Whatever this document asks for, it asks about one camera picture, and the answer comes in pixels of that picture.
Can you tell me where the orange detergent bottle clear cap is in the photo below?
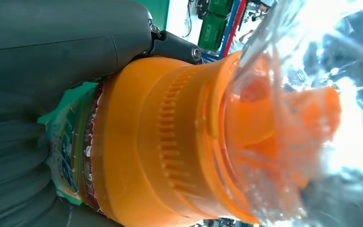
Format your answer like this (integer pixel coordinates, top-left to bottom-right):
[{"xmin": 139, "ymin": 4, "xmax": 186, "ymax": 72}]
[{"xmin": 37, "ymin": 0, "xmax": 363, "ymax": 227}]

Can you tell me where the white desk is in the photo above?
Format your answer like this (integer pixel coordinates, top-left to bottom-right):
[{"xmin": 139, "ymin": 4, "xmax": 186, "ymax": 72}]
[{"xmin": 165, "ymin": 0, "xmax": 202, "ymax": 46}]

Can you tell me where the green plastic crate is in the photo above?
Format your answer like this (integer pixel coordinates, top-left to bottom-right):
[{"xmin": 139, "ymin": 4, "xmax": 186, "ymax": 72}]
[
  {"xmin": 197, "ymin": 14, "xmax": 226, "ymax": 52},
  {"xmin": 208, "ymin": 0, "xmax": 234, "ymax": 16}
]

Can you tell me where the blue metal rack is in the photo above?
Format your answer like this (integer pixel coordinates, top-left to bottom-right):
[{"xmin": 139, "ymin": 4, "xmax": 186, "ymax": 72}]
[{"xmin": 201, "ymin": 0, "xmax": 248, "ymax": 63}]

